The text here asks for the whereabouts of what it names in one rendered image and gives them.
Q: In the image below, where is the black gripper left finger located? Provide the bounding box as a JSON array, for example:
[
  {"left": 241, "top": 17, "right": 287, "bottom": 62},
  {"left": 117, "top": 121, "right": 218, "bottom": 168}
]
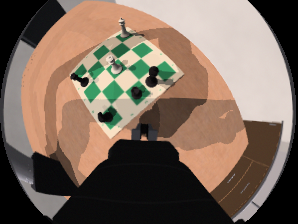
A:
[{"left": 131, "top": 123, "right": 142, "bottom": 140}]

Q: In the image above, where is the green and cream chessboard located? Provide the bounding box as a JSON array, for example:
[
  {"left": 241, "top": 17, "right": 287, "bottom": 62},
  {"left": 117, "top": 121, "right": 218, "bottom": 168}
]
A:
[{"left": 69, "top": 27, "right": 184, "bottom": 139}]

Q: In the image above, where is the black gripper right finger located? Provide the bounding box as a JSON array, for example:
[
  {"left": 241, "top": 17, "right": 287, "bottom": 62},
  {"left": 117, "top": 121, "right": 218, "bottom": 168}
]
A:
[{"left": 147, "top": 124, "right": 158, "bottom": 141}]

